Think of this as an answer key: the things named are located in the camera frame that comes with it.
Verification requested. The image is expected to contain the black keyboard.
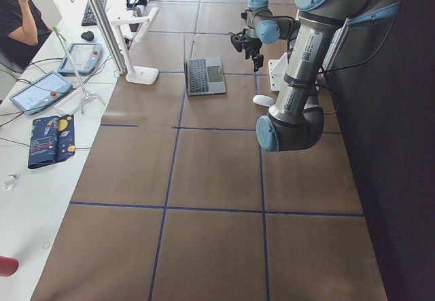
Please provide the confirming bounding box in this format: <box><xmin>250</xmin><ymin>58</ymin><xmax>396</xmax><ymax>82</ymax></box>
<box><xmin>81</xmin><ymin>0</ymin><xmax>109</xmax><ymax>27</ymax></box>

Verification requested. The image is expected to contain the blue teach pendant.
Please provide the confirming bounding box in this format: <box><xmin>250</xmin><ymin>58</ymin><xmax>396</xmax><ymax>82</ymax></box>
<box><xmin>10</xmin><ymin>71</ymin><xmax>73</xmax><ymax>116</ymax></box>
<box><xmin>57</xmin><ymin>43</ymin><xmax>103</xmax><ymax>75</ymax></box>

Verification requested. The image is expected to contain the navy space pattern pouch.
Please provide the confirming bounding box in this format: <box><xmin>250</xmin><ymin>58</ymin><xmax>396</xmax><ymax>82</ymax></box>
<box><xmin>27</xmin><ymin>114</ymin><xmax>75</xmax><ymax>169</ymax></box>

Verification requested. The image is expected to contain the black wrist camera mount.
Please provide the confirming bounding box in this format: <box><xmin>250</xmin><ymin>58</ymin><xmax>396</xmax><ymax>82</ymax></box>
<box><xmin>228</xmin><ymin>30</ymin><xmax>245</xmax><ymax>53</ymax></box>

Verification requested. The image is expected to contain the silver stick stand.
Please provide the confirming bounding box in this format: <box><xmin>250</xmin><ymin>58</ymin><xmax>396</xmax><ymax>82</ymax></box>
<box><xmin>53</xmin><ymin>27</ymin><xmax>106</xmax><ymax>114</ymax></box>

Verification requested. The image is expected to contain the aluminium frame post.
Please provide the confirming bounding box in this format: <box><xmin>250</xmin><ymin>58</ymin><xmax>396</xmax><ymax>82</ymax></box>
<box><xmin>88</xmin><ymin>0</ymin><xmax>126</xmax><ymax>75</ymax></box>

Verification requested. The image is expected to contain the grey laptop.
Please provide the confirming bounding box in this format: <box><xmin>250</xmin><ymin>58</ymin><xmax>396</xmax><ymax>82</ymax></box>
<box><xmin>184</xmin><ymin>57</ymin><xmax>226</xmax><ymax>96</ymax></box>

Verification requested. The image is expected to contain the near blue teach pendant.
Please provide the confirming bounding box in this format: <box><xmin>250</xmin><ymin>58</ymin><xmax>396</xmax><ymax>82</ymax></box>
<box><xmin>10</xmin><ymin>71</ymin><xmax>73</xmax><ymax>116</ymax></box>

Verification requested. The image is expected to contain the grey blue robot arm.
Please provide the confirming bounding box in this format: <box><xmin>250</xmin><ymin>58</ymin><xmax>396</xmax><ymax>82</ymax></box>
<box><xmin>230</xmin><ymin>0</ymin><xmax>268</xmax><ymax>72</ymax></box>
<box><xmin>256</xmin><ymin>0</ymin><xmax>401</xmax><ymax>152</ymax></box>

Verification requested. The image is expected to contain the white computer mouse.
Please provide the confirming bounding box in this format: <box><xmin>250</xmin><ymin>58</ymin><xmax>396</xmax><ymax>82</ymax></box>
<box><xmin>252</xmin><ymin>94</ymin><xmax>275</xmax><ymax>107</ymax></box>

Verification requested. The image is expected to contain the red cylinder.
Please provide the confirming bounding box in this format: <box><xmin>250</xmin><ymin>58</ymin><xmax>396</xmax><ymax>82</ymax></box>
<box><xmin>0</xmin><ymin>255</ymin><xmax>19</xmax><ymax>277</ymax></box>

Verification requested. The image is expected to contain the seated person black shirt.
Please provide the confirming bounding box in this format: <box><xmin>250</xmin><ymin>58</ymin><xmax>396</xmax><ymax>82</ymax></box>
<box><xmin>1</xmin><ymin>0</ymin><xmax>52</xmax><ymax>69</ymax></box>

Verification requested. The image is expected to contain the far blue teach pendant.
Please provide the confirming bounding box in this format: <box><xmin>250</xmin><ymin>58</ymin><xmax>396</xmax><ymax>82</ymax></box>
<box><xmin>57</xmin><ymin>43</ymin><xmax>103</xmax><ymax>75</ymax></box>

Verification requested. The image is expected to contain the white desk lamp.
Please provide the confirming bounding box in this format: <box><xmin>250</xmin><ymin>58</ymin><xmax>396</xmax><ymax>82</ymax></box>
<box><xmin>110</xmin><ymin>7</ymin><xmax>159</xmax><ymax>85</ymax></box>

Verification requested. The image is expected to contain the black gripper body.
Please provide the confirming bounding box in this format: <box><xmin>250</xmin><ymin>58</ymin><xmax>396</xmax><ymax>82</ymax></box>
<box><xmin>243</xmin><ymin>39</ymin><xmax>262</xmax><ymax>58</ymax></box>

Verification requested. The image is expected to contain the black desk mouse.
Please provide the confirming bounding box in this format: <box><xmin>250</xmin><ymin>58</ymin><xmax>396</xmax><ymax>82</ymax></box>
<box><xmin>81</xmin><ymin>31</ymin><xmax>94</xmax><ymax>41</ymax></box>

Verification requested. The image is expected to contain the white mounting pole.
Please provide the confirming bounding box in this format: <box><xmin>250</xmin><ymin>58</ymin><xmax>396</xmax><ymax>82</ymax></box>
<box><xmin>268</xmin><ymin>52</ymin><xmax>288</xmax><ymax>92</ymax></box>

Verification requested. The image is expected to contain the clear plastic wrapper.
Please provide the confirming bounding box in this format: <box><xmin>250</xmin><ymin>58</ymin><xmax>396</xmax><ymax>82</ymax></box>
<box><xmin>1</xmin><ymin>173</ymin><xmax>21</xmax><ymax>192</ymax></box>

